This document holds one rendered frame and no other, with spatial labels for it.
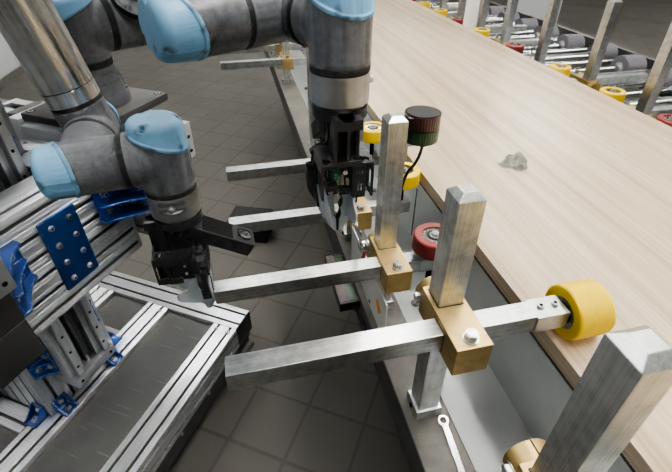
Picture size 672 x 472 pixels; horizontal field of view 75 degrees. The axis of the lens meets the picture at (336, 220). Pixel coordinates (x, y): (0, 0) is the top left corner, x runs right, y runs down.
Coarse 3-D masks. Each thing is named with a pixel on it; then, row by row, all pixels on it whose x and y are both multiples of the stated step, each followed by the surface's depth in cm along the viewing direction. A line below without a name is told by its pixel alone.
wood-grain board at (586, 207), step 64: (384, 0) 285; (384, 64) 172; (448, 64) 172; (512, 64) 172; (448, 128) 123; (512, 128) 123; (576, 128) 123; (640, 128) 123; (512, 192) 96; (576, 192) 96; (640, 192) 96; (512, 256) 79; (576, 256) 79; (640, 256) 79; (640, 320) 67; (576, 384) 60; (640, 448) 51
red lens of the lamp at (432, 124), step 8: (440, 112) 72; (408, 120) 71; (416, 120) 70; (424, 120) 70; (432, 120) 70; (440, 120) 72; (408, 128) 72; (416, 128) 71; (424, 128) 70; (432, 128) 71
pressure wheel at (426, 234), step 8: (424, 224) 85; (432, 224) 85; (416, 232) 83; (424, 232) 84; (432, 232) 83; (416, 240) 82; (424, 240) 81; (432, 240) 82; (416, 248) 83; (424, 248) 81; (432, 248) 80; (424, 256) 82; (432, 256) 81
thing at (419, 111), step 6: (408, 108) 73; (414, 108) 73; (420, 108) 73; (426, 108) 73; (432, 108) 73; (414, 114) 71; (420, 114) 71; (426, 114) 71; (432, 114) 71; (438, 114) 71; (420, 132) 71; (426, 132) 71; (432, 132) 72; (408, 144) 73; (420, 150) 76; (420, 156) 77; (414, 162) 77; (402, 186) 80
